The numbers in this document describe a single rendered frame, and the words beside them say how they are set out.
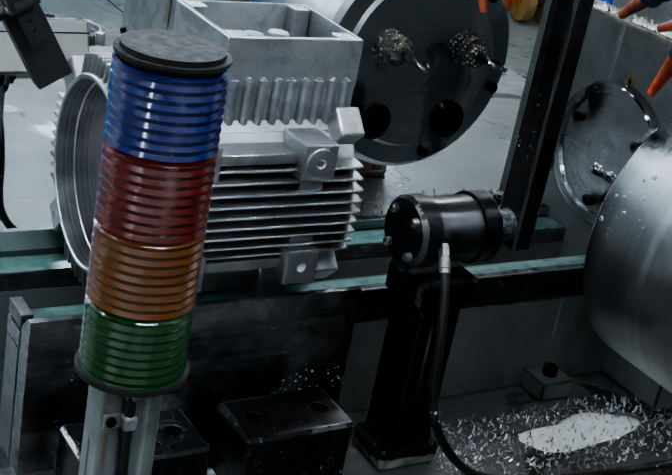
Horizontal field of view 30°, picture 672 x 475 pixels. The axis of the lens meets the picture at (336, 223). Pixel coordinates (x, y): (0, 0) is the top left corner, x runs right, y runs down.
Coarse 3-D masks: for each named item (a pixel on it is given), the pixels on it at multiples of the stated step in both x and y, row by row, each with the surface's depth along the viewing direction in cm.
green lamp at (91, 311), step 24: (96, 312) 67; (192, 312) 69; (96, 336) 67; (120, 336) 66; (144, 336) 66; (168, 336) 67; (96, 360) 68; (120, 360) 67; (144, 360) 67; (168, 360) 68; (120, 384) 67; (144, 384) 68; (168, 384) 69
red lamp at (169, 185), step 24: (120, 168) 63; (144, 168) 63; (168, 168) 63; (192, 168) 63; (120, 192) 63; (144, 192) 63; (168, 192) 63; (192, 192) 64; (96, 216) 66; (120, 216) 64; (144, 216) 64; (168, 216) 64; (192, 216) 65; (144, 240) 64; (168, 240) 64
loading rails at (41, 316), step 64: (0, 256) 104; (64, 256) 106; (384, 256) 122; (512, 256) 131; (576, 256) 126; (0, 320) 103; (64, 320) 93; (256, 320) 103; (320, 320) 106; (384, 320) 111; (512, 320) 120; (576, 320) 125; (0, 384) 106; (64, 384) 96; (192, 384) 102; (256, 384) 106; (320, 384) 109; (448, 384) 119; (512, 384) 124
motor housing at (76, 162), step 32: (96, 64) 96; (64, 96) 102; (96, 96) 102; (64, 128) 104; (96, 128) 105; (224, 128) 96; (256, 128) 98; (320, 128) 101; (64, 160) 105; (96, 160) 106; (224, 160) 94; (256, 160) 95; (288, 160) 96; (352, 160) 101; (64, 192) 105; (96, 192) 106; (224, 192) 95; (256, 192) 96; (288, 192) 97; (320, 192) 98; (352, 192) 102; (64, 224) 104; (224, 224) 96; (256, 224) 97; (288, 224) 98; (320, 224) 100; (224, 256) 97; (256, 256) 100; (224, 288) 103
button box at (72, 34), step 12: (0, 24) 111; (60, 24) 114; (72, 24) 114; (84, 24) 115; (0, 36) 111; (60, 36) 114; (72, 36) 114; (84, 36) 115; (0, 48) 111; (12, 48) 112; (72, 48) 115; (84, 48) 115; (0, 60) 111; (12, 60) 112; (0, 72) 111; (12, 72) 112; (24, 72) 112
